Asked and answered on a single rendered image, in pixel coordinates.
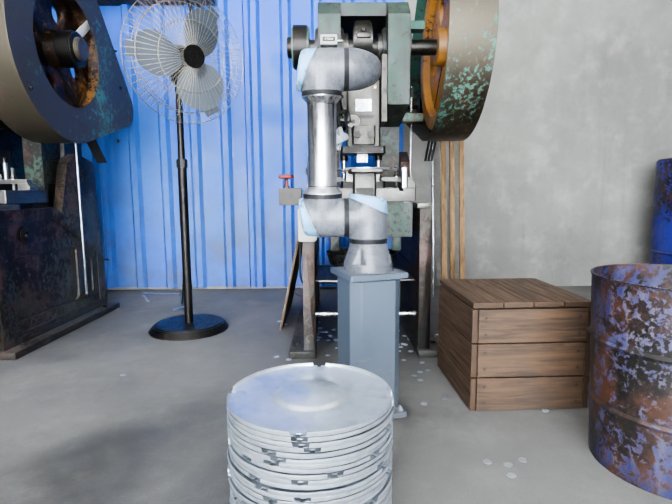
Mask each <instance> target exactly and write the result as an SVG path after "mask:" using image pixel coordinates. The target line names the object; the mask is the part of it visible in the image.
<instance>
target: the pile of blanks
mask: <svg viewBox="0 0 672 504"><path fill-rule="evenodd" d="M392 406H393V400H392V404H391V406H390V408H389V409H388V411H387V412H386V413H385V414H384V415H383V416H382V417H380V418H379V419H377V420H376V421H374V422H372V423H370V424H368V425H366V426H364V427H361V428H358V429H355V430H352V431H348V432H344V433H339V434H334V435H326V436H315V437H301V434H296V436H295V437H294V436H282V435H275V434H270V433H266V432H262V431H258V430H255V429H253V428H250V427H248V426H246V425H244V424H242V423H240V422H239V421H238V420H236V419H235V418H234V417H233V416H232V415H231V413H230V412H229V410H228V407H227V426H228V427H227V429H228V443H229V447H228V452H227V455H228V462H229V464H228V476H230V477H229V478H228V480H229V483H230V504H392V459H393V455H392V445H393V439H392V438H393V436H392V435H393V416H392V415H393V412H394V406H393V407H392Z"/></svg>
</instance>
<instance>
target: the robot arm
mask: <svg viewBox="0 0 672 504"><path fill-rule="evenodd" d="M381 73H382V66H381V62H380V60H379V59H378V57H377V56H376V55H374V54H373V53H371V52H369V51H366V50H363V49H359V48H318V47H315V48H306V49H303V50H302V51H301V52H300V55H299V60H298V68H297V82H296V89H297V91H299V92H302V99H303V100H304V101H305V102H306V103H307V131H308V188H307V189H306V190H305V191H304V192H303V198H301V199H299V212H300V219H301V225H302V229H303V232H304V234H305V235H307V236H314V237H344V236H349V248H348V251H347V254H346V258H345V261H344V271H346V272H349V273H357V274H381V273H388V272H391V271H393V263H392V259H391V256H390V253H389V250H388V246H387V214H388V212H387V201H386V200H385V199H384V198H382V197H375V196H367V195H359V194H349V196H348V197H349V198H342V192H341V191H340V190H339V189H338V187H337V150H338V151H339V150H341V146H342V142H343V141H345V140H347V139H348V138H349V136H348V134H346V133H344V132H343V128H342V126H343V125H346V124H350V123H351V122H352V121H351V117H350V112H349V109H347V110H346V109H345V110H344V109H343V105H342V100H341V99H343V98H344V96H343V95H342V91H356V90H361V89H365V88H367V87H370V86H372V85H374V84H375V83H376V82H377V81H378V80H379V78H380V76H381ZM348 113H349V117H350V120H349V117H348Z"/></svg>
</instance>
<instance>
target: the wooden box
mask: <svg viewBox="0 0 672 504"><path fill-rule="evenodd" d="M440 284H441V285H439V312H440V313H439V327H438V339H439V340H438V367H439V368H440V369H441V371H442V372H443V374H444V375H445V376H446V378H447V379H448V381H449V382H450V383H451V385H452V386H453V388H454V389H455V391H456V392H457V393H458V395H459V396H460V398H461V399H462V400H463V402H464V403H465V405H466V406H467V407H468V409H469V410H470V411H475V410H476V411H492V410H530V409H568V408H581V407H582V408H587V403H588V389H587V385H588V383H589V376H588V375H589V372H590V333H589V332H588V327H589V326H590V325H591V300H590V299H587V298H584V297H582V296H579V295H577V294H574V293H572V292H569V291H567V290H564V289H561V288H559V287H556V286H554V285H551V284H549V283H546V282H544V281H541V280H538V279H536V278H512V279H511V278H497V279H440ZM476 376H477V377H476ZM475 377H476V378H475Z"/></svg>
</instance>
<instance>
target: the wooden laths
mask: <svg viewBox="0 0 672 504"><path fill-rule="evenodd" d="M440 149H441V279H447V243H446V141H440ZM431 203H432V297H435V224H434V157H433V161H431ZM449 207H450V279H455V147H454V141H449ZM459 270H460V279H465V200H464V141H459Z"/></svg>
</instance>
